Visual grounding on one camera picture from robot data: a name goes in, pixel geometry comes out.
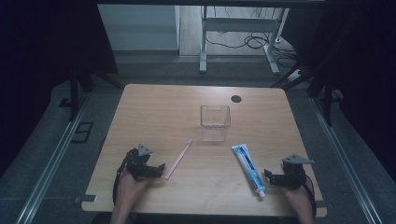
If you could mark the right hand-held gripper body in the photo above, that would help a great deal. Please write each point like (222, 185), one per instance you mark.
(294, 175)

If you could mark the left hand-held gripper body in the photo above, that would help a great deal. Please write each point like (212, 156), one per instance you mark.
(137, 163)

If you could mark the pink toothbrush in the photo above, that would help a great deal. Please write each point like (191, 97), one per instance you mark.
(179, 160)

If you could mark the blue and white toothpaste tube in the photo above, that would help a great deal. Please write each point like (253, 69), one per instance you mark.
(249, 169)

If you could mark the clear plastic container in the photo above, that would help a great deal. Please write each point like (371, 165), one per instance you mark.
(214, 119)

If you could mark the person's right hand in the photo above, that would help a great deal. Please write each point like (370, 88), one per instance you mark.
(295, 197)

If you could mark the person's left hand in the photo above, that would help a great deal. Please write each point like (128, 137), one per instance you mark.
(130, 186)

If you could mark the black metal stand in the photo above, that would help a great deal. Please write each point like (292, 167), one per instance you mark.
(327, 102)
(74, 93)

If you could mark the black round table grommet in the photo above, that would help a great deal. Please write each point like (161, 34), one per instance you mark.
(236, 99)

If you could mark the white power strip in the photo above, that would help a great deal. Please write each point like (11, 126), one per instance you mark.
(294, 75)

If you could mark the white partition panel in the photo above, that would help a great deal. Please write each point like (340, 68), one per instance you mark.
(138, 26)

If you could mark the aluminium floor rail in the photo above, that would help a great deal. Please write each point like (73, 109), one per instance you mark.
(342, 161)
(49, 165)

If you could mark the black floor bracket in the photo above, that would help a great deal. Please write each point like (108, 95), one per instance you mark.
(82, 132)

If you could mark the white metal desk frame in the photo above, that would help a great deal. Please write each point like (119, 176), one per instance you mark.
(239, 24)

